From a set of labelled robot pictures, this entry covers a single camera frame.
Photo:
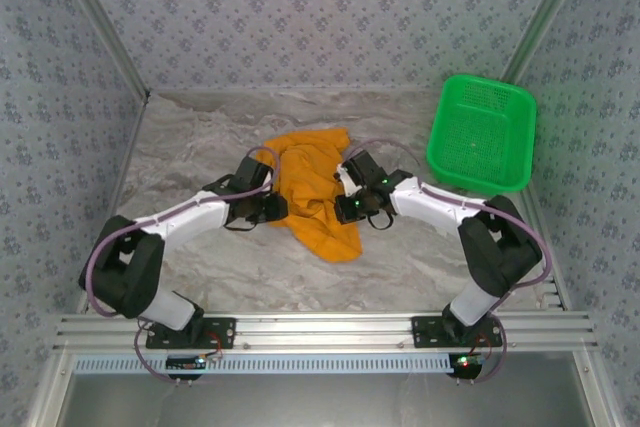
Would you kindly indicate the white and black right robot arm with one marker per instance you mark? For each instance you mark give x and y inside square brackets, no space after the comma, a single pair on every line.
[435,204]

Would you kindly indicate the aluminium frame leg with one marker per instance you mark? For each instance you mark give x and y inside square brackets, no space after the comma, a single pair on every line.
[50,392]
[595,397]

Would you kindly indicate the green plastic basket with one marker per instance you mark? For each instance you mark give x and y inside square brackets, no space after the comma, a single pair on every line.
[480,137]

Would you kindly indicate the aluminium corner post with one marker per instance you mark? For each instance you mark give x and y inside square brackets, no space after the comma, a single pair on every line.
[105,27]
[545,12]

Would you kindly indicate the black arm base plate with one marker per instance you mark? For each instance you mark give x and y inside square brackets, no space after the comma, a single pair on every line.
[225,334]
[425,332]

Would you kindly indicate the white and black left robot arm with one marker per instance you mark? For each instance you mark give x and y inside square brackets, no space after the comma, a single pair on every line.
[185,217]

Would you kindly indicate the orange t-shirt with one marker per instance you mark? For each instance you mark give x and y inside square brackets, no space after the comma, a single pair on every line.
[305,182]

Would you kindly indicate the aluminium mounting rail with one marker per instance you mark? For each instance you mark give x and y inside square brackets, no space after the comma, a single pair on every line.
[325,332]

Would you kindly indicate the small circuit board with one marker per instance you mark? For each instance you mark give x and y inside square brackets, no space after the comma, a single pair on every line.
[465,364]
[185,363]

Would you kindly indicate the short aluminium side rails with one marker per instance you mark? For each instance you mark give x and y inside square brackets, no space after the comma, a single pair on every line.
[552,292]

